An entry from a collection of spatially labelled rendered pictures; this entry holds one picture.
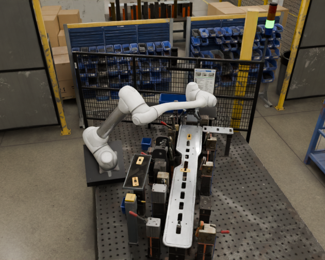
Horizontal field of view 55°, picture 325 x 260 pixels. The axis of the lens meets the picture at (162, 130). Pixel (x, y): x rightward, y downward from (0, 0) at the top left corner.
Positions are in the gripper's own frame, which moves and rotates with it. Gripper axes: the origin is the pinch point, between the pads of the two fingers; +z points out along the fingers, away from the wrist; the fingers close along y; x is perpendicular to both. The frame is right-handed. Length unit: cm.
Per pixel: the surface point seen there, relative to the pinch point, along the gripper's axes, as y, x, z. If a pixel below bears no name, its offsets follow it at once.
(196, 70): 1, 54, -28
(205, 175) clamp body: 16, -43, 20
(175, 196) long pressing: -5, -76, 13
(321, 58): 191, 260, 30
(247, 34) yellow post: 46, 58, -65
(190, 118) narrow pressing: -1.0, 26.5, 10.0
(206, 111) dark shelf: 14.4, 43.3, 10.5
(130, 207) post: -33, -99, 4
